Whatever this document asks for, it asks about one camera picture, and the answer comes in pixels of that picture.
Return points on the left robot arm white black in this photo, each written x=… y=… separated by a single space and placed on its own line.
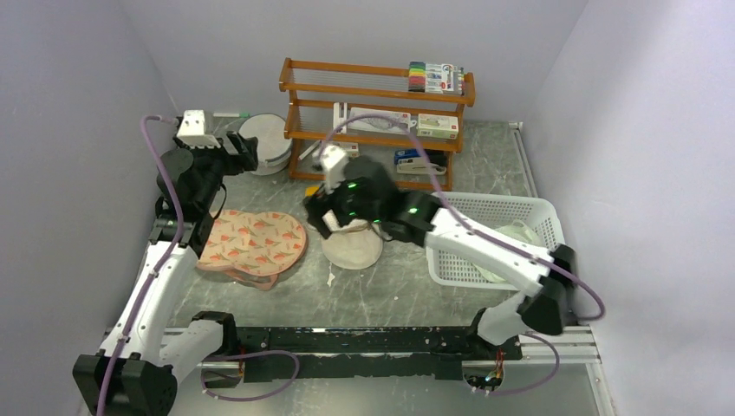
x=135 y=372

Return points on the orange wooden shelf rack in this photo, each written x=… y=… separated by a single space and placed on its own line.
x=314 y=87

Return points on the white mesh laundry bag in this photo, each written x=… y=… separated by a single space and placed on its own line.
x=273 y=149

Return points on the white pink marker pen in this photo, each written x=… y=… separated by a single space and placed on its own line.
x=309 y=149

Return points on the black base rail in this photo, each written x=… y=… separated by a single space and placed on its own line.
x=445 y=353

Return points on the green white box lower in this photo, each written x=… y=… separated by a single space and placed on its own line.
x=351 y=148

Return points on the green white box upper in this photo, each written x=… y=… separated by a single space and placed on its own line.
x=438 y=126

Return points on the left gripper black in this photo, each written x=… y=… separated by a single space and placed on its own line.
x=246 y=159

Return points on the beige mesh laundry bag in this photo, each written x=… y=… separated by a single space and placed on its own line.
x=355 y=248

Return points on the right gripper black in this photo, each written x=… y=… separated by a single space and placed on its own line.
x=317 y=205

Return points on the marker pen set pack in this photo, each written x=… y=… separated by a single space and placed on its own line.
x=432 y=78

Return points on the yellow grey eraser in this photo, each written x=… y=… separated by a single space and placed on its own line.
x=312 y=191

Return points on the green white box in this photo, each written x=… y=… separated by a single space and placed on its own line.
x=351 y=148
x=438 y=126

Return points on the blue stapler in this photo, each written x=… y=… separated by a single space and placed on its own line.
x=436 y=157

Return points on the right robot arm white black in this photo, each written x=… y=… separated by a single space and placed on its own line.
x=360 y=189

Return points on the beige stapler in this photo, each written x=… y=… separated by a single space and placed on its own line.
x=419 y=167

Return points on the clear packaged item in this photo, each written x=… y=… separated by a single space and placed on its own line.
x=381 y=121

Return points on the white plastic basket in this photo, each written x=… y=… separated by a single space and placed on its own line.
x=528 y=220

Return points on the pink floral bra bag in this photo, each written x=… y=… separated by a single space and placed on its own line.
x=254 y=249

